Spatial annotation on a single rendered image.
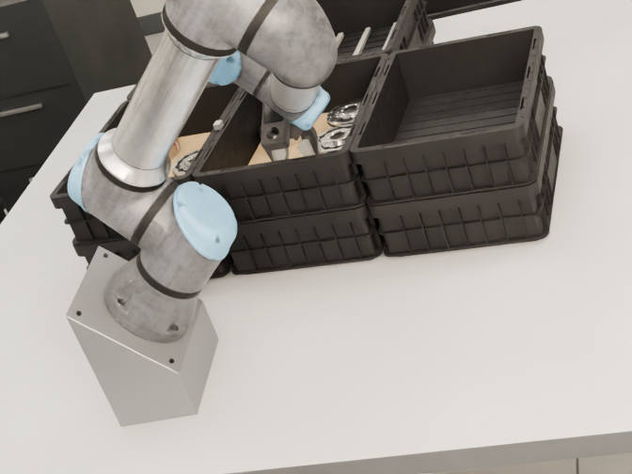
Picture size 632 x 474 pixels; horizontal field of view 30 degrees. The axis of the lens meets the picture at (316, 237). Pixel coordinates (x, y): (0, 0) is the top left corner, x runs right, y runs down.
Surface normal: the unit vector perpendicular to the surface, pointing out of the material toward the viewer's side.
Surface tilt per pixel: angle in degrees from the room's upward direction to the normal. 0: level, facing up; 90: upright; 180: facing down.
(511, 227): 90
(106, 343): 90
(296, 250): 90
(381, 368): 0
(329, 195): 90
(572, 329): 0
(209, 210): 55
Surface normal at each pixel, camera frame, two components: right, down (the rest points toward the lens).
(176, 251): -0.28, 0.43
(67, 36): 0.94, -0.15
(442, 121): -0.29, -0.82
